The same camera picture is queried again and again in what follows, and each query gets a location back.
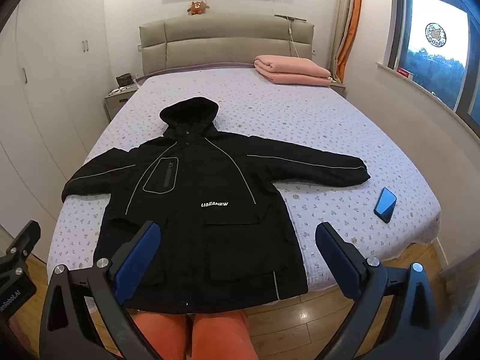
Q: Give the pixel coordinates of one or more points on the brown plush toy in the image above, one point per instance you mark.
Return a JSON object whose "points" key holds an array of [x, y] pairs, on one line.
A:
{"points": [[198, 7]]}

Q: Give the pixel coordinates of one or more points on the dark smartphone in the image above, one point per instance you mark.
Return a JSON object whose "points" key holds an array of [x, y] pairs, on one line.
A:
{"points": [[385, 204]]}

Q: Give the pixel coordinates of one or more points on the person's orange pants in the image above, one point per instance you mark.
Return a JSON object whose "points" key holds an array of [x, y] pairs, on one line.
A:
{"points": [[217, 337]]}

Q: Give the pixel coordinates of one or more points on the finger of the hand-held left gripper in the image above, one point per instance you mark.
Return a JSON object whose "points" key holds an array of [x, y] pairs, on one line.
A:
{"points": [[24, 240]]}

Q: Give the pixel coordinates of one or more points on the brown patterned bag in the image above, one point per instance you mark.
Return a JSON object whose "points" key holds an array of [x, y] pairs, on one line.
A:
{"points": [[124, 80]]}

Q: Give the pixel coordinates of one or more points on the small red box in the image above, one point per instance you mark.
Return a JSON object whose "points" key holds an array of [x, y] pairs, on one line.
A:
{"points": [[405, 73]]}

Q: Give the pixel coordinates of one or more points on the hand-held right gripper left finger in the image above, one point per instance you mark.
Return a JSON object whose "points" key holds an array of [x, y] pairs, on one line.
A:
{"points": [[135, 266]]}

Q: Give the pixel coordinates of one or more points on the beige padded headboard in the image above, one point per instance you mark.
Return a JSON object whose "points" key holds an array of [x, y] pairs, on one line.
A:
{"points": [[225, 41]]}

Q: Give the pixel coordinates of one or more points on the black hooded jacket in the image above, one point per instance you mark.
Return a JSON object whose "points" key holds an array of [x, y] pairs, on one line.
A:
{"points": [[210, 172]]}

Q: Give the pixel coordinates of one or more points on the round window sticker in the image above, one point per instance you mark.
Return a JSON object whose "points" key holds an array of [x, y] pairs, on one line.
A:
{"points": [[436, 34]]}

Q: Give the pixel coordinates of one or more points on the thin wooden stick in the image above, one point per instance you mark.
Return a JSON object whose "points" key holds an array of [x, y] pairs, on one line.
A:
{"points": [[290, 17]]}

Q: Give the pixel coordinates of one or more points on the bed with floral quilt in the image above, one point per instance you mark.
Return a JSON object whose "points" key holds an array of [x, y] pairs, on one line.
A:
{"points": [[300, 120]]}

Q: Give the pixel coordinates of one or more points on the folded pink blanket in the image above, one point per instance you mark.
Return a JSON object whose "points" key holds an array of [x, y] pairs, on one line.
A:
{"points": [[292, 69]]}

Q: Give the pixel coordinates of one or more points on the dark framed window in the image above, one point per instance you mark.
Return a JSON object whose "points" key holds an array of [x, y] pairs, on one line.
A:
{"points": [[438, 45]]}

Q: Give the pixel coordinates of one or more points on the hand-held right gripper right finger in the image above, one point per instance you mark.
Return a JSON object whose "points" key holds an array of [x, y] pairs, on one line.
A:
{"points": [[337, 260]]}

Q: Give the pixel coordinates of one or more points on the orange and white curtain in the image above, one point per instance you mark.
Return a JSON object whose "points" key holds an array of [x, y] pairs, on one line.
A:
{"points": [[347, 26]]}

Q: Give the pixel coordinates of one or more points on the grey nightstand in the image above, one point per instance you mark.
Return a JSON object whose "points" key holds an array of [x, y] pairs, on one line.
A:
{"points": [[116, 101]]}

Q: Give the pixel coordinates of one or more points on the white wardrobe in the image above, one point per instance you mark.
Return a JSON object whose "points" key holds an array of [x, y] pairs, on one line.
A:
{"points": [[48, 82]]}

